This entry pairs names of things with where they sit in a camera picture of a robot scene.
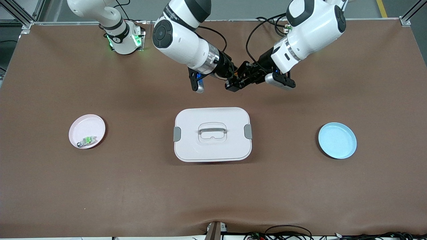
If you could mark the brown table mat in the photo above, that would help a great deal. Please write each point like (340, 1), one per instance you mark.
(213, 193)

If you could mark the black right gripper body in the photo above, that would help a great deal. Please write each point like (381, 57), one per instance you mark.
(227, 67)

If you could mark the aluminium table edge rail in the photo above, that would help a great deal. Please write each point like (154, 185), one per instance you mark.
(233, 20)

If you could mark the light blue round plate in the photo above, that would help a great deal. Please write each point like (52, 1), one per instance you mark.
(337, 141)

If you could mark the pink round plate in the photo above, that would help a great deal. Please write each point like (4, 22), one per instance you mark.
(83, 128)

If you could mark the aluminium frame post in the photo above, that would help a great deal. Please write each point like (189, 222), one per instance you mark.
(405, 21)
(27, 24)

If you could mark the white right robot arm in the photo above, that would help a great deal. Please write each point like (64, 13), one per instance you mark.
(183, 43)

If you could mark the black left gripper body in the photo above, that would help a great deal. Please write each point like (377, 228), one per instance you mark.
(263, 62)

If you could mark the white lidded storage box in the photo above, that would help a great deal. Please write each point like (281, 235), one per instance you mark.
(212, 146)

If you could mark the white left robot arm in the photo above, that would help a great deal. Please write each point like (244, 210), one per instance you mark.
(313, 30)

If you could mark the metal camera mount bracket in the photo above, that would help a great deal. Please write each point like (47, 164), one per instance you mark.
(213, 233)

